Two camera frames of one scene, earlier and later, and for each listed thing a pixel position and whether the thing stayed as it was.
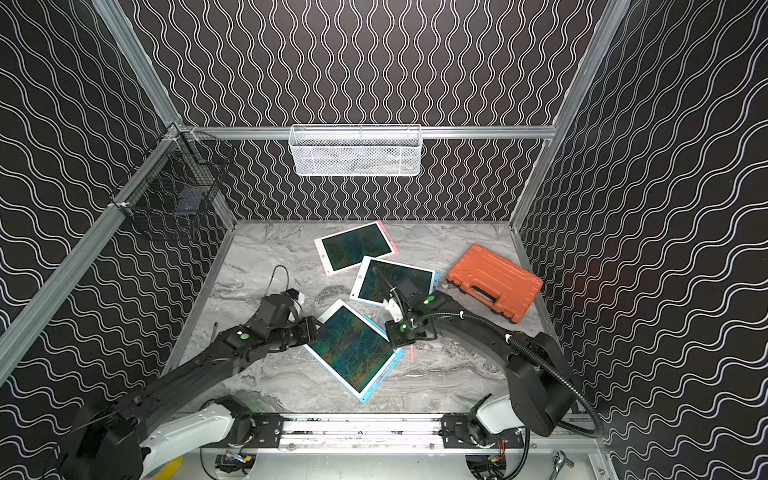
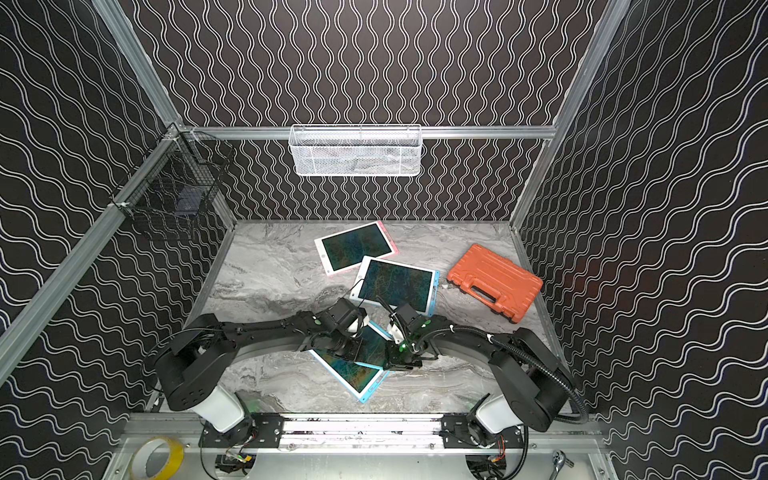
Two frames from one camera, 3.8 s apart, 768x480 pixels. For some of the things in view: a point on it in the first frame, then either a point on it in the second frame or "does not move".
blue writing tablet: [354, 350] does not move
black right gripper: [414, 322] to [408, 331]
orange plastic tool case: [496, 281] does not move
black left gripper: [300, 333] to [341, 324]
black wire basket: [168, 190] does not move
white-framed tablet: [377, 276] does not move
